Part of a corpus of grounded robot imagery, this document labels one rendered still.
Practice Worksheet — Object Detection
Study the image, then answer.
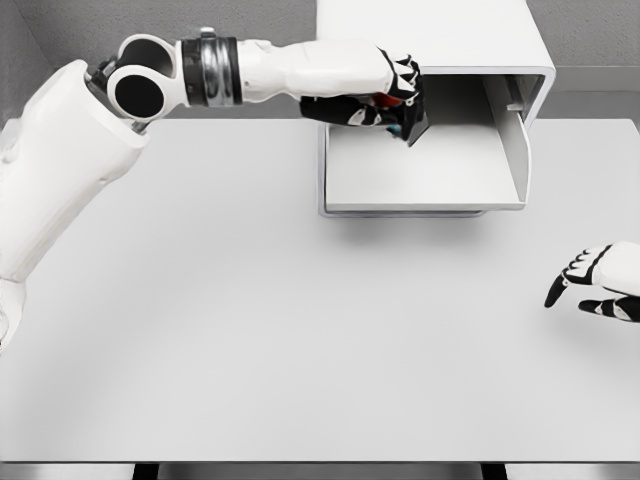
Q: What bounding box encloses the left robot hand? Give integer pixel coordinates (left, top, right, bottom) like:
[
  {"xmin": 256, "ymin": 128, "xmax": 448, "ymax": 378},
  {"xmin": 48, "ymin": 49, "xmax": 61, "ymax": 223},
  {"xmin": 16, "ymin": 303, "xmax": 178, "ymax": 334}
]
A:
[{"xmin": 298, "ymin": 41, "xmax": 427, "ymax": 129}]

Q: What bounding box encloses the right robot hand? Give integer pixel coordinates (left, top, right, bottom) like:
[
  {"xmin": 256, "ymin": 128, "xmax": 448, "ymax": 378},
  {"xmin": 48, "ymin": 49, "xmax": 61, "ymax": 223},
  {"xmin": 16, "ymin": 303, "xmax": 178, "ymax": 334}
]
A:
[{"xmin": 543, "ymin": 241, "xmax": 640, "ymax": 323}]

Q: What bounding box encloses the black red load switch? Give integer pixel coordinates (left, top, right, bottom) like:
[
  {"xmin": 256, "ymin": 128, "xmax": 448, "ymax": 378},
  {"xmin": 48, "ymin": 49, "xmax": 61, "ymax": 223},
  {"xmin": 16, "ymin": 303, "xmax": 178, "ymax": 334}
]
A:
[{"xmin": 370, "ymin": 90, "xmax": 430, "ymax": 149}]

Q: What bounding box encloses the white cabinet drawer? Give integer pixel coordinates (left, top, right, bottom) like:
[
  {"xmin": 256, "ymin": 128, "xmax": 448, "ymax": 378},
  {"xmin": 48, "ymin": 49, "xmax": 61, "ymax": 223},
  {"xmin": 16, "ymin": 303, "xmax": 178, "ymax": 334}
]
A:
[{"xmin": 316, "ymin": 74, "xmax": 530, "ymax": 219}]

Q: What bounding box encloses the white tabletop storage cabinet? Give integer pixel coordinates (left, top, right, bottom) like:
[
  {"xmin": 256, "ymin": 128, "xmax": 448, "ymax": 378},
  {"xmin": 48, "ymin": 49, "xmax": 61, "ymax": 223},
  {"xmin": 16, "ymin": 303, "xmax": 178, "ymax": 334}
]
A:
[{"xmin": 315, "ymin": 0, "xmax": 557, "ymax": 127}]

